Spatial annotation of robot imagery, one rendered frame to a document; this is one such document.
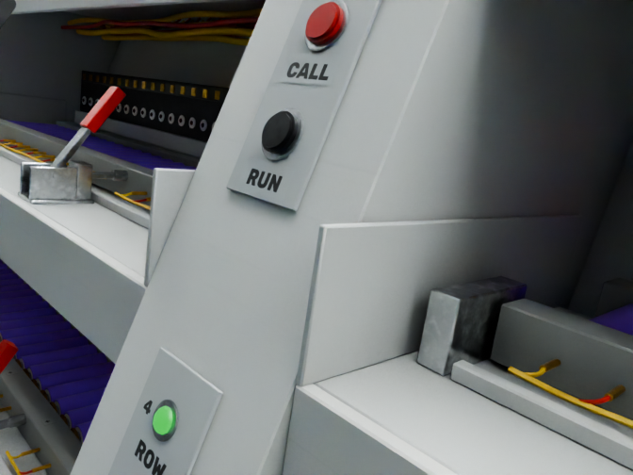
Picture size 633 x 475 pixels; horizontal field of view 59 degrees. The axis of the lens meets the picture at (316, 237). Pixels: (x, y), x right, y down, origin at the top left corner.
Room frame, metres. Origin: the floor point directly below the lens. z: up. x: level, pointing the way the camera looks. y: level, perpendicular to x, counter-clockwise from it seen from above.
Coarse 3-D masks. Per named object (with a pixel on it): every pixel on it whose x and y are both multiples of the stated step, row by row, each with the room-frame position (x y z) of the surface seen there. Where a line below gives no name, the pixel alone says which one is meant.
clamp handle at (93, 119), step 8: (112, 88) 0.38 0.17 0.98; (104, 96) 0.38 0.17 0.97; (112, 96) 0.38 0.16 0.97; (120, 96) 0.38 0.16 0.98; (96, 104) 0.38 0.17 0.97; (104, 104) 0.38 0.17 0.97; (112, 104) 0.38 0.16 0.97; (96, 112) 0.38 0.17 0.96; (104, 112) 0.38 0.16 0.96; (88, 120) 0.38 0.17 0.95; (96, 120) 0.38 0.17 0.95; (104, 120) 0.38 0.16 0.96; (80, 128) 0.38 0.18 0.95; (88, 128) 0.38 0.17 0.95; (96, 128) 0.38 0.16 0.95; (80, 136) 0.37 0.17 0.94; (88, 136) 0.38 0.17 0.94; (72, 144) 0.37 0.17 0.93; (80, 144) 0.38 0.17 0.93; (64, 152) 0.37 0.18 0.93; (72, 152) 0.37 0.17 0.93; (56, 160) 0.37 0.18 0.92; (64, 160) 0.37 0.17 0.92
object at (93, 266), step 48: (0, 96) 0.71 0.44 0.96; (192, 144) 0.55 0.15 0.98; (0, 192) 0.38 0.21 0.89; (0, 240) 0.38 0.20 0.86; (48, 240) 0.32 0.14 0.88; (96, 240) 0.30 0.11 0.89; (144, 240) 0.31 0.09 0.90; (48, 288) 0.32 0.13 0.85; (96, 288) 0.27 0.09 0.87; (144, 288) 0.24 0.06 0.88; (96, 336) 0.28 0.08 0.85
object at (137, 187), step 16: (0, 128) 0.60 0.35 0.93; (16, 128) 0.57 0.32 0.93; (0, 144) 0.55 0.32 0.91; (16, 144) 0.55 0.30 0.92; (32, 144) 0.54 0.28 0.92; (48, 144) 0.51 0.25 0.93; (64, 144) 0.49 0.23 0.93; (48, 160) 0.48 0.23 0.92; (80, 160) 0.46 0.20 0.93; (96, 160) 0.44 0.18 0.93; (112, 160) 0.43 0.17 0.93; (128, 176) 0.41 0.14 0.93; (144, 176) 0.39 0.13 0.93; (128, 192) 0.41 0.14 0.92; (144, 192) 0.39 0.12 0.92
